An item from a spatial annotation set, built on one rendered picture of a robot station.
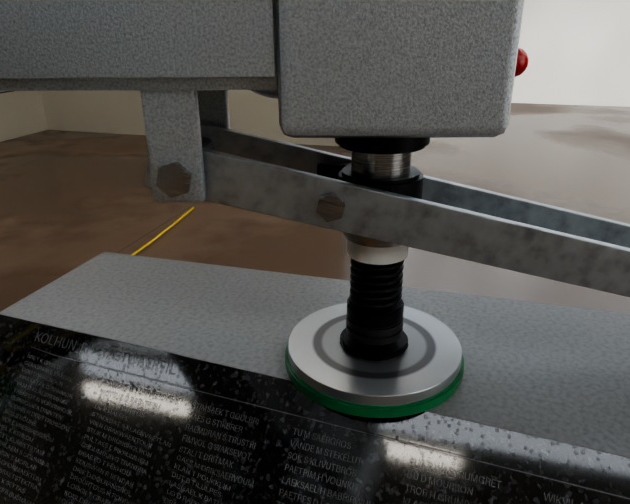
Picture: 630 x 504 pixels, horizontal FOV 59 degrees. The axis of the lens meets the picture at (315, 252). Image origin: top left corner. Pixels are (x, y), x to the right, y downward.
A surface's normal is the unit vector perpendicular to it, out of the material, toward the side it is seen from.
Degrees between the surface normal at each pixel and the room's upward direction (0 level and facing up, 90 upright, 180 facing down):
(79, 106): 90
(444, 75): 90
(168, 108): 90
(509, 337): 0
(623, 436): 0
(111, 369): 45
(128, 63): 90
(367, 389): 0
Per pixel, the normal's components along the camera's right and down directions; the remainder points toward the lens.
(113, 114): -0.29, 0.38
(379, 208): -0.03, 0.39
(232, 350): 0.00, -0.92
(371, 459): -0.26, -0.39
